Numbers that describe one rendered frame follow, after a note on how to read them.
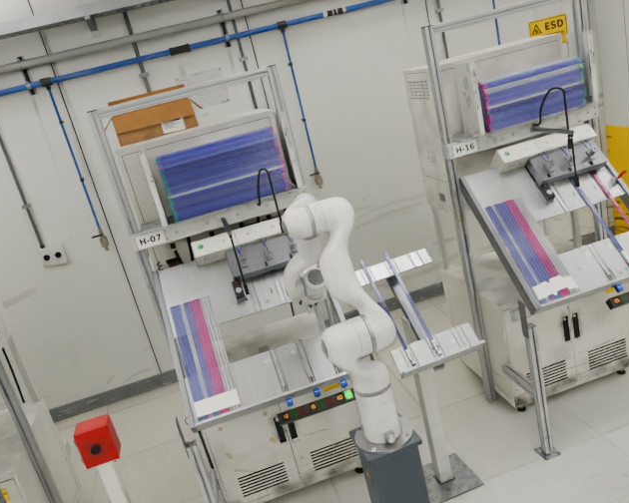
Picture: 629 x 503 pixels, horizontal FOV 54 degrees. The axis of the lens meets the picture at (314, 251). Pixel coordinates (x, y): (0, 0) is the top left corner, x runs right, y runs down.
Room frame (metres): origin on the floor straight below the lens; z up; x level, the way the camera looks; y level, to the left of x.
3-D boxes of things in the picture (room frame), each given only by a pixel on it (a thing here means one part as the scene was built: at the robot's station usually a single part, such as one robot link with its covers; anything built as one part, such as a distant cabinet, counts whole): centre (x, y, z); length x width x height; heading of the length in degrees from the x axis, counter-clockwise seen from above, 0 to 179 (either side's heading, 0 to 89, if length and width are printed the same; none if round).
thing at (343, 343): (1.70, -0.04, 1.00); 0.19 x 0.12 x 0.24; 102
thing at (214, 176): (2.59, 0.29, 1.52); 0.51 x 0.13 x 0.27; 100
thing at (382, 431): (1.71, -0.07, 0.79); 0.19 x 0.19 x 0.18
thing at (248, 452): (2.70, 0.37, 0.31); 0.70 x 0.65 x 0.62; 100
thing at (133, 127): (2.87, 0.45, 1.82); 0.68 x 0.30 x 0.20; 100
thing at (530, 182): (2.77, -1.10, 0.65); 1.01 x 0.73 x 1.29; 10
